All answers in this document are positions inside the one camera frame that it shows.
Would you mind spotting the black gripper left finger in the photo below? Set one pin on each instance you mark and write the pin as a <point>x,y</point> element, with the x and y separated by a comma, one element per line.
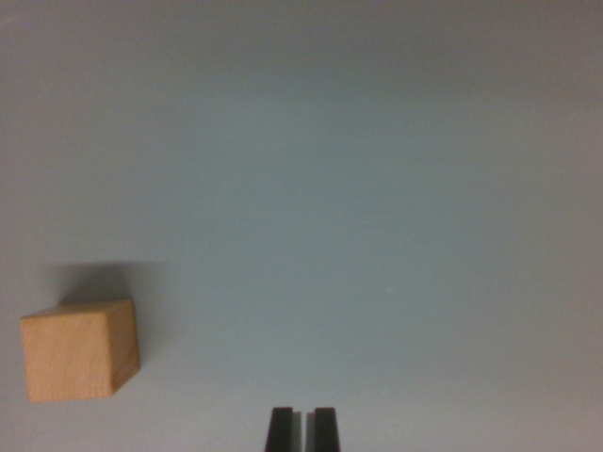
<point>281,433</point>

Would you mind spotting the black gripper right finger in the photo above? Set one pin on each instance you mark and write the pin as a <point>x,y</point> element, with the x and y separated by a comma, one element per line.
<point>326,433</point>

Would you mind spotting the wooden cube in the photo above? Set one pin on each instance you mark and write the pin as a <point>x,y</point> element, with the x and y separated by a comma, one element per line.
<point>75,353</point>

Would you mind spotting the white plastic tray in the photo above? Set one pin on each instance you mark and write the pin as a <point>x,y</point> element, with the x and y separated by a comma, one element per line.
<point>353,188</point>

